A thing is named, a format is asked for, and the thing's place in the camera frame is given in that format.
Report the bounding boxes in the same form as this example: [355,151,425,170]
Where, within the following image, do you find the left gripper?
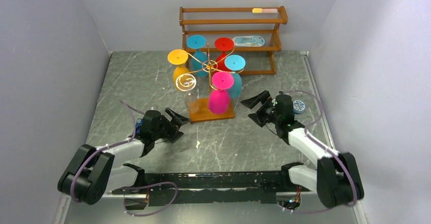
[152,109,191,144]

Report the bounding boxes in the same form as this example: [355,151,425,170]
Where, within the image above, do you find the magenta wine glass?
[207,72,234,114]

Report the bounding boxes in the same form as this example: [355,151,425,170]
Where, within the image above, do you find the clear wine glass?
[175,73,199,114]

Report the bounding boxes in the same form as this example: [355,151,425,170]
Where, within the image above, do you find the gold wire glass rack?
[176,44,238,123]

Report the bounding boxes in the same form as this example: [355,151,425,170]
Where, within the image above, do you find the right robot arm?
[241,90,364,209]

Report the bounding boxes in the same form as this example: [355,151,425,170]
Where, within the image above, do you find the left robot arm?
[57,108,191,205]

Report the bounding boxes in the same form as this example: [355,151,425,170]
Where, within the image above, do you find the yellow wine glass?
[167,49,190,89]

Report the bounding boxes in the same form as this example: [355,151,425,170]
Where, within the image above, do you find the blue wine glass right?
[225,54,246,99]

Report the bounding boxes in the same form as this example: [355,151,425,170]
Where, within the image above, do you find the blue wine glass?
[225,54,246,99]
[186,35,208,77]

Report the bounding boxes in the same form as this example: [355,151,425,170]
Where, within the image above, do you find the blue wine glass back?
[186,35,208,77]

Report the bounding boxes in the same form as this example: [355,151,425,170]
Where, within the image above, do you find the red wine glass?
[214,37,234,72]

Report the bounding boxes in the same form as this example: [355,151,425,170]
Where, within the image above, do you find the wooden shelf rack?
[179,6,288,75]

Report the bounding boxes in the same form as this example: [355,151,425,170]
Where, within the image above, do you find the blue packaged item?
[232,35,265,47]

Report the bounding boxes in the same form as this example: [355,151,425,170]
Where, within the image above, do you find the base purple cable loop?
[122,181,179,217]

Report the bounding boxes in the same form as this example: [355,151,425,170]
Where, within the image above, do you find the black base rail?
[112,170,309,207]

